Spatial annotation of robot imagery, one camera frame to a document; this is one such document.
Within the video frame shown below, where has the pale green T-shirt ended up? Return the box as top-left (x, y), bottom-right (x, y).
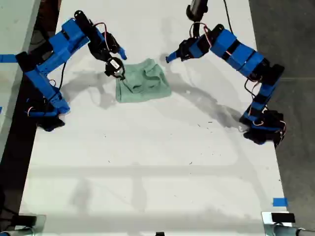
top-left (115, 58), bottom-right (172, 103)

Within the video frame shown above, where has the pale grey side table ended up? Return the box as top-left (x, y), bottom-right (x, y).
top-left (0, 0), bottom-right (41, 160)

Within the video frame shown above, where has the long blue tape strip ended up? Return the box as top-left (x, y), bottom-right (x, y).
top-left (0, 53), bottom-right (21, 63)

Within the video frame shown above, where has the small black box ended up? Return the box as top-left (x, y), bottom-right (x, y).
top-left (271, 213), bottom-right (296, 223)
top-left (16, 215), bottom-right (37, 226)

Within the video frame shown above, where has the square blue tape patch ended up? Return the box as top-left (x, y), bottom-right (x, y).
top-left (272, 197), bottom-right (288, 207)

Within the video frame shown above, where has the grey pipe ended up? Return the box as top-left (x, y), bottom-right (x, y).
top-left (272, 224), bottom-right (315, 236)
top-left (0, 227), bottom-right (34, 236)

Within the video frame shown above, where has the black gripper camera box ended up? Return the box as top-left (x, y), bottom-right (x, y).
top-left (104, 57), bottom-right (125, 77)
top-left (185, 0), bottom-right (209, 22)

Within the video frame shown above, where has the black camera stalk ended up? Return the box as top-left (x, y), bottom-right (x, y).
top-left (190, 21), bottom-right (202, 39)

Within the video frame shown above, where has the black camera cable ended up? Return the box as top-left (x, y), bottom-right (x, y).
top-left (222, 0), bottom-right (234, 34)
top-left (58, 61), bottom-right (67, 91)

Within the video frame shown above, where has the silver metal bracket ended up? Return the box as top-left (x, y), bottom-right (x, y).
top-left (261, 211), bottom-right (300, 236)
top-left (14, 214), bottom-right (47, 236)

